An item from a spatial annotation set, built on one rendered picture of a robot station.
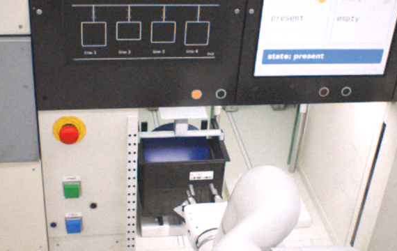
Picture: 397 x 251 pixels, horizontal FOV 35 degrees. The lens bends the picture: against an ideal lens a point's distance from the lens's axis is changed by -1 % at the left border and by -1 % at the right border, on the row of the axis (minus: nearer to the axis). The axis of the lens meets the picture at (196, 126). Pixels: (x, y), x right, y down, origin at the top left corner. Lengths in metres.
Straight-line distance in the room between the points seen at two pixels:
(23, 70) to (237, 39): 0.41
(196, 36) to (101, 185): 0.40
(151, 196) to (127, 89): 0.48
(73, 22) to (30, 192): 0.40
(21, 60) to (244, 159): 1.05
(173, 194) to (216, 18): 0.61
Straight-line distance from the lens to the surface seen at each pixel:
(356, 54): 1.33
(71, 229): 1.45
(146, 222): 1.76
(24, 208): 1.42
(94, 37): 1.20
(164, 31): 1.20
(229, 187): 1.90
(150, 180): 1.63
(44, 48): 1.21
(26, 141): 1.31
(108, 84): 1.24
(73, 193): 1.38
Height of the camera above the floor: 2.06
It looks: 32 degrees down
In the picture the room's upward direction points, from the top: 5 degrees clockwise
